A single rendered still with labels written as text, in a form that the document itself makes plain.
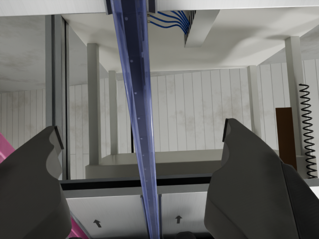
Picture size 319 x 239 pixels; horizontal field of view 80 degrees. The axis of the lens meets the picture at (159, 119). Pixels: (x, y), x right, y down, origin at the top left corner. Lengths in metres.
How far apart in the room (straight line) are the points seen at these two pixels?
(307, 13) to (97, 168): 0.71
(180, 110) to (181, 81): 0.46
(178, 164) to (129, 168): 0.15
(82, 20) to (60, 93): 0.20
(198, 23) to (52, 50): 0.35
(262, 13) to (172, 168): 0.48
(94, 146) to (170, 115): 2.50
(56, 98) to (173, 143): 2.64
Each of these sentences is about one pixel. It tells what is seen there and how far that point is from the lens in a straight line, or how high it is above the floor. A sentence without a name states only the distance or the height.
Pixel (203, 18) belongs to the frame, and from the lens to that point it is 0.48.
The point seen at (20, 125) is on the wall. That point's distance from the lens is 4.57.
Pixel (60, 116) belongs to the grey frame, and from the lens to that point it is 0.50.
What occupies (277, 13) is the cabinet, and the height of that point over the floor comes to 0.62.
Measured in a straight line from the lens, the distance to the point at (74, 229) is 0.31.
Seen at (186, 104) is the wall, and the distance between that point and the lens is 3.05.
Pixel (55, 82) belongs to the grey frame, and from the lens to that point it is 0.52.
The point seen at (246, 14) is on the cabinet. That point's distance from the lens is 0.60.
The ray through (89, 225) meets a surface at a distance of 0.32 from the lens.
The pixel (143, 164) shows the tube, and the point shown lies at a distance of 0.15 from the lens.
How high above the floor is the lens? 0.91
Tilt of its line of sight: 4 degrees down
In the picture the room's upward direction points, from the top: 178 degrees clockwise
